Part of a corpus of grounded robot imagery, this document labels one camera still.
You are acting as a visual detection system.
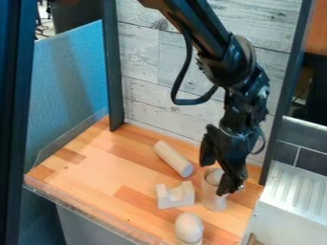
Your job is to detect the toy sink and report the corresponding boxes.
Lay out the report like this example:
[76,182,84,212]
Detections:
[245,114,327,245]

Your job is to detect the wooden cylinder block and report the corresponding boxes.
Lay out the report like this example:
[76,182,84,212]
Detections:
[151,140,197,179]

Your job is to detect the black cable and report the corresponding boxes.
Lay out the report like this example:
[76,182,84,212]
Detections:
[169,28,220,106]

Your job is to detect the wooden ball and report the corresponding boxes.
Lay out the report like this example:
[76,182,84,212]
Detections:
[173,212,207,241]
[206,168,227,187]

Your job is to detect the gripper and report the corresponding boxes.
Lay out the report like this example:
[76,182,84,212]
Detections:
[198,65,272,197]

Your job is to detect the wooden arch block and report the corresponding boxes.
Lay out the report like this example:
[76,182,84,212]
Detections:
[154,180,197,211]

